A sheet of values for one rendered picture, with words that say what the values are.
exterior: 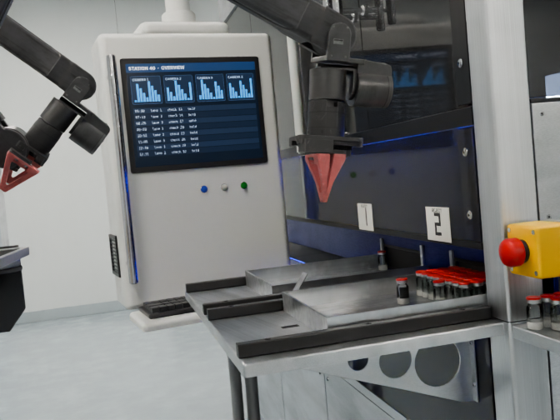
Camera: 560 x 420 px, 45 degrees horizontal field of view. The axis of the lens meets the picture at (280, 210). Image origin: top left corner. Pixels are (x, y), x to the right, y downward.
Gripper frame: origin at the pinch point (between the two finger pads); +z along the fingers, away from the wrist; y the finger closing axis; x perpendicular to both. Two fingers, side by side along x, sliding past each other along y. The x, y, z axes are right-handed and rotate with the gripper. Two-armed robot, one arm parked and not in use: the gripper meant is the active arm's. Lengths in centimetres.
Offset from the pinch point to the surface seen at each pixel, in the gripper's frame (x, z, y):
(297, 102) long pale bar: 65, -24, 14
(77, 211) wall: 545, 16, -56
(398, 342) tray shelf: -10.2, 20.7, 8.7
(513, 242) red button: -18.7, 5.5, 21.2
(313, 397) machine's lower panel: 98, 61, 32
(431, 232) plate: 10.3, 5.6, 23.9
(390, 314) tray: -5.3, 17.5, 9.5
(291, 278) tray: 54, 19, 11
